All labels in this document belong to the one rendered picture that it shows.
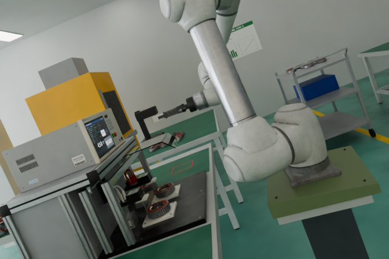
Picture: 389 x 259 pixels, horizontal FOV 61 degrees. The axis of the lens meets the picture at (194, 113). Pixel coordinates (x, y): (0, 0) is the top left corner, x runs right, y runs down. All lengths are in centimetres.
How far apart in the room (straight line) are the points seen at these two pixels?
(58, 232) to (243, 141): 85
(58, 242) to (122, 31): 583
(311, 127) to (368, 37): 635
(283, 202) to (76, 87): 444
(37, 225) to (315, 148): 113
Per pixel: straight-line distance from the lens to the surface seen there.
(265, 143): 113
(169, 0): 117
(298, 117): 121
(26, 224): 157
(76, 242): 152
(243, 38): 684
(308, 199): 120
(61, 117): 545
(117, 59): 702
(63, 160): 155
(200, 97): 162
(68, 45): 736
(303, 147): 121
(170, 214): 153
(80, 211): 149
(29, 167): 163
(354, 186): 121
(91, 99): 524
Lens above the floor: 131
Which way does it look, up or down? 6 degrees down
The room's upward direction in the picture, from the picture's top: 22 degrees counter-clockwise
